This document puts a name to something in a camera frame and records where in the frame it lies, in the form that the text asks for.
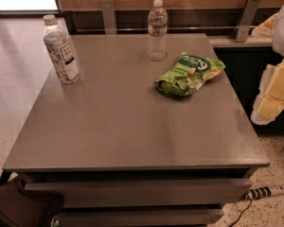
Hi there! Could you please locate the white power strip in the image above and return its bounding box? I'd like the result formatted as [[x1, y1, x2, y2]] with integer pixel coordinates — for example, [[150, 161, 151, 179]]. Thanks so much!
[[240, 185, 284, 201]]

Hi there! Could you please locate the black power cable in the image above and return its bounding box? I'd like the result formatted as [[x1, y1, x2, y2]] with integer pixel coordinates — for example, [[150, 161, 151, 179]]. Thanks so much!
[[228, 198, 254, 227]]

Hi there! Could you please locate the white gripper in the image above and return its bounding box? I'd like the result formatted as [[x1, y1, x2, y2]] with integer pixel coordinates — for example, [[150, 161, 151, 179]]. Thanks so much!
[[251, 5, 284, 125]]

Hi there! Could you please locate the grey drawer cabinet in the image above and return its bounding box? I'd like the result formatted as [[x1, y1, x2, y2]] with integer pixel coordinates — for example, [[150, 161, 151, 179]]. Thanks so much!
[[18, 168, 259, 227]]

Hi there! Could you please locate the right metal wall bracket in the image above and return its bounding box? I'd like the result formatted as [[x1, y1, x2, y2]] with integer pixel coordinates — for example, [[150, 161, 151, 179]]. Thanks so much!
[[233, 0, 261, 43]]

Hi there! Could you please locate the left metal wall bracket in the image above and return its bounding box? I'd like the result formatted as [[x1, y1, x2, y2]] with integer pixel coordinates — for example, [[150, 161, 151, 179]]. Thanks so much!
[[100, 0, 117, 34]]

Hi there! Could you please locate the metal wall bracket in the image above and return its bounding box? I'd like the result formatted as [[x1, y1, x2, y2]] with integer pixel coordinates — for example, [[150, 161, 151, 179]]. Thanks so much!
[[233, 0, 261, 43], [100, 0, 117, 34]]

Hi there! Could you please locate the blue labelled plastic bottle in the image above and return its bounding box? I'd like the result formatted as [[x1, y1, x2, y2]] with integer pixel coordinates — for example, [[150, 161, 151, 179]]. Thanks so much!
[[43, 14, 80, 84]]

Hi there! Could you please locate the green snack bag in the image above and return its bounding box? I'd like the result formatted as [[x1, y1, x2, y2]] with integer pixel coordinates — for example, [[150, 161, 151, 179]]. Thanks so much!
[[155, 52, 225, 96]]

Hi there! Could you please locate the clear plastic water bottle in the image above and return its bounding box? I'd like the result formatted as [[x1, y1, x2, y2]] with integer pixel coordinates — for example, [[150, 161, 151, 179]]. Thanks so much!
[[148, 0, 168, 61]]

